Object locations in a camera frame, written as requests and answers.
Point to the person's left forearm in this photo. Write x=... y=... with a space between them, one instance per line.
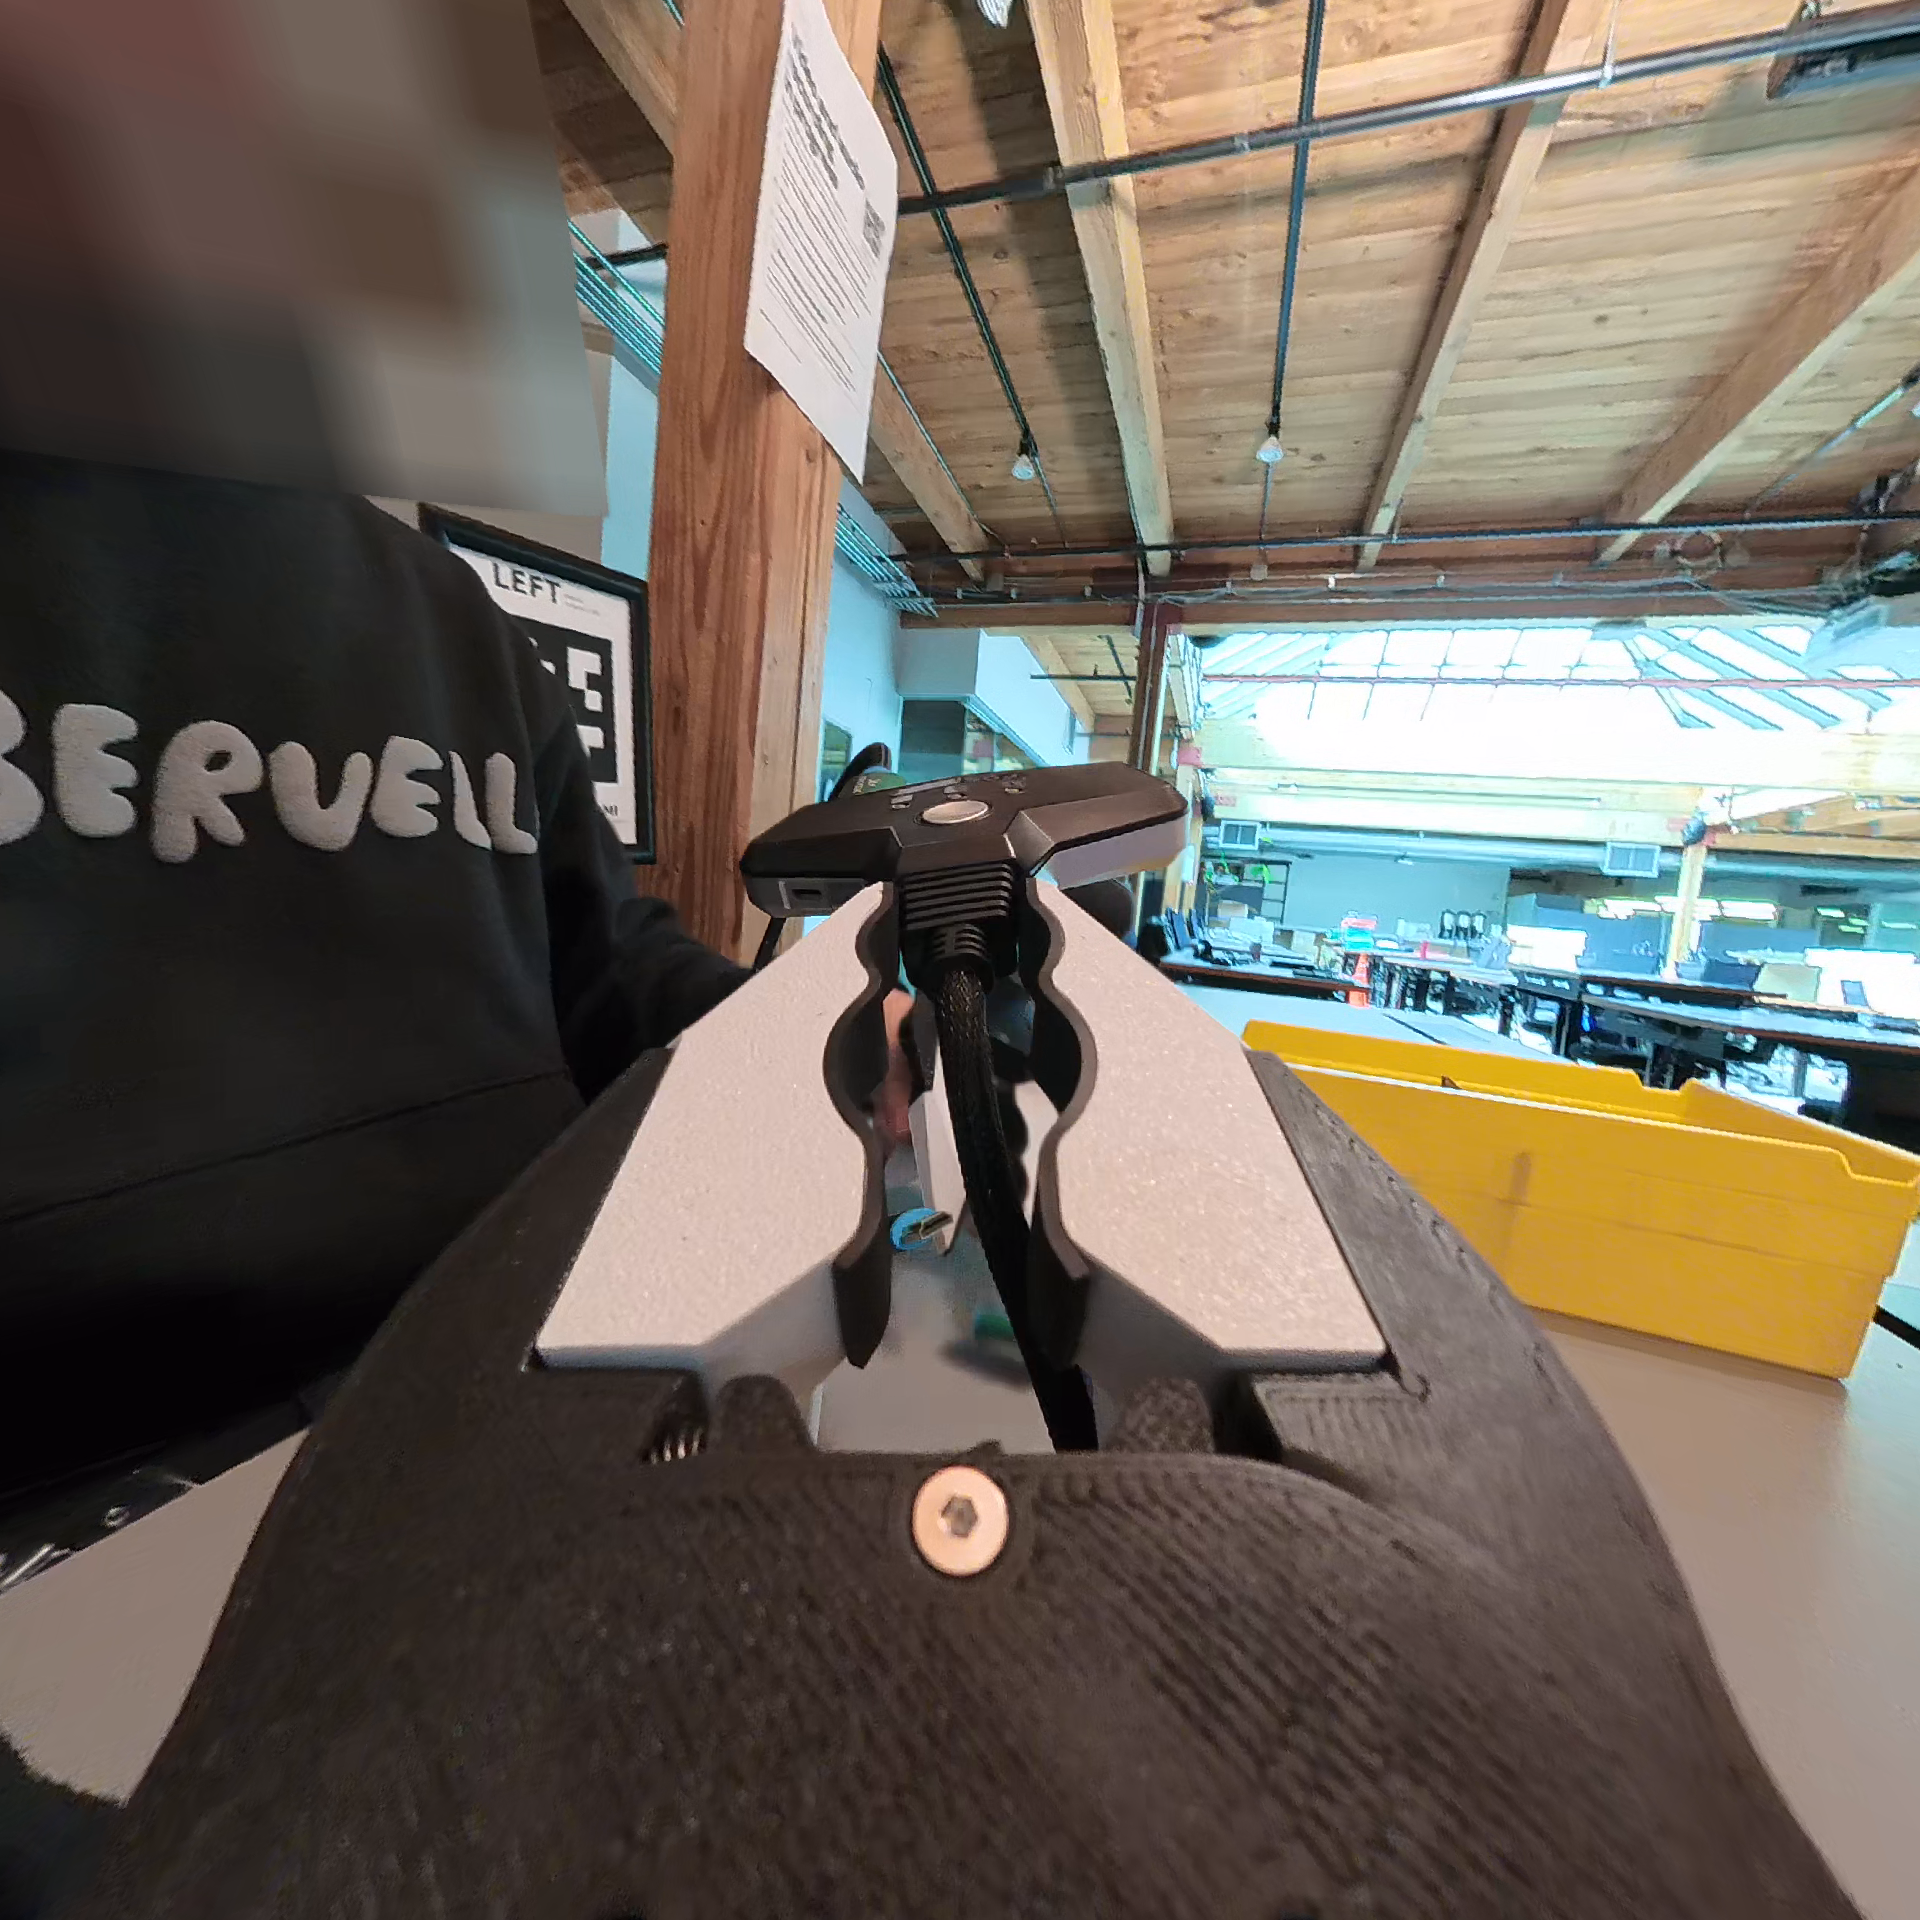
x=643 y=989

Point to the yellow plastic bin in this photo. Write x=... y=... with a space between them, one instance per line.
x=1576 y=1202

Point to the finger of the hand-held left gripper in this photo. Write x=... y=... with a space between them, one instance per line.
x=933 y=1156

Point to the white paper sheet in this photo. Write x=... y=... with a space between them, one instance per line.
x=817 y=256

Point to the person's black hoodie torso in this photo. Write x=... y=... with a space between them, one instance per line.
x=223 y=1049

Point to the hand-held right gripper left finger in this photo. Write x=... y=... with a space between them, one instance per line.
x=722 y=1140

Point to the ceiling projector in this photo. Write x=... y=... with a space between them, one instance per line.
x=1876 y=630

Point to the silver usb plug blue insert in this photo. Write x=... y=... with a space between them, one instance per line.
x=925 y=1230

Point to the black framed tag poster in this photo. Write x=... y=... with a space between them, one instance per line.
x=579 y=703

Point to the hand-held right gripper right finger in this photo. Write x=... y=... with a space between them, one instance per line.
x=1200 y=1184

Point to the wooden post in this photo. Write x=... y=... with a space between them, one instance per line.
x=735 y=602

